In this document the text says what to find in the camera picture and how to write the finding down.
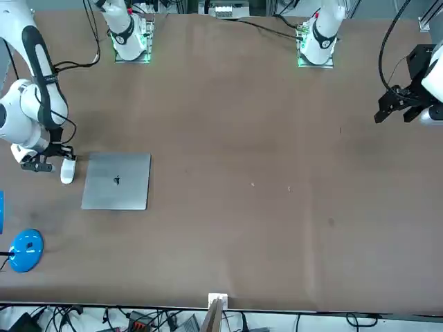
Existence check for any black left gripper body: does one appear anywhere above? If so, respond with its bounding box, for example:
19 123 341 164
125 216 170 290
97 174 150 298
397 44 436 111

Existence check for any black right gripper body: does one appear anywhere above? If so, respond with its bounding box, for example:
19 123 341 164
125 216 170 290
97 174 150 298
34 127 75 163

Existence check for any white computer mouse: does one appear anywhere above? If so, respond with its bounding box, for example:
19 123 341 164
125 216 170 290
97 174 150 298
60 157 78 185

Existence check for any silver closed laptop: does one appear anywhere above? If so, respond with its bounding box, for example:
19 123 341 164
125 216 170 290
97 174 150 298
80 152 152 211

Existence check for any blue round lamp base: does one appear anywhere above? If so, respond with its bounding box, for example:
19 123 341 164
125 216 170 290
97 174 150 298
7 228 45 273

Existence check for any black orange device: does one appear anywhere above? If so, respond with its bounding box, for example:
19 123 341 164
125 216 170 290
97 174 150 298
127 311 155 332

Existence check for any white power strip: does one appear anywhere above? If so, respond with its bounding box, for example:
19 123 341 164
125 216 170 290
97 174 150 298
213 4 233 19

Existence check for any brown wooden board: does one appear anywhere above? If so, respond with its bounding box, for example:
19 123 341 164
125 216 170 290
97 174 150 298
199 297 225 332

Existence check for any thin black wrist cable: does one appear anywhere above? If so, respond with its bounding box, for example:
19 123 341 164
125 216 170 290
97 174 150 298
48 109 78 146

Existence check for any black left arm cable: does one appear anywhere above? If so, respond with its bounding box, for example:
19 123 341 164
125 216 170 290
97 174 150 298
379 0 413 93

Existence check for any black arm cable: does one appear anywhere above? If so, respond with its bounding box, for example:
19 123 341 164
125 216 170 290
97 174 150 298
379 0 413 93
51 0 102 75

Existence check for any aluminium corner bracket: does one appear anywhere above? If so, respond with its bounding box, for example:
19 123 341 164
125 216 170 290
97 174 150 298
417 8 437 33

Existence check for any black lamp cable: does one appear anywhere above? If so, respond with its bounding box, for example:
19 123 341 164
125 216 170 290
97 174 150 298
0 251 15 273

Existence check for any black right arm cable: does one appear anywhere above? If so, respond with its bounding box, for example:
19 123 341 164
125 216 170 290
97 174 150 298
51 0 102 75

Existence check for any black cable across table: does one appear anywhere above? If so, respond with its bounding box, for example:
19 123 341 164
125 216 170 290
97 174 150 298
221 16 302 39

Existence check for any white table edge bracket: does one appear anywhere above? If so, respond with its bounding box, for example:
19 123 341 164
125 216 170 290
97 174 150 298
208 293 229 310

